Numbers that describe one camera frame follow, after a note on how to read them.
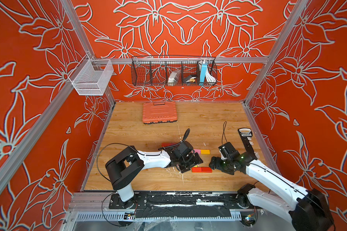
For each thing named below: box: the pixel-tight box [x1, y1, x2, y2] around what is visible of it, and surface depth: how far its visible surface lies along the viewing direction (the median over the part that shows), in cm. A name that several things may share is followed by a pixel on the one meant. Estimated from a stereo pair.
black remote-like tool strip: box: [238, 127, 257, 161], surface depth 97 cm
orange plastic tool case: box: [142, 101, 178, 124], surface depth 109 cm
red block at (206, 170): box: [201, 166, 213, 173], surface depth 85 cm
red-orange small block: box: [191, 166, 202, 173], surface depth 85 cm
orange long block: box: [200, 149, 211, 155], surface depth 92 cm
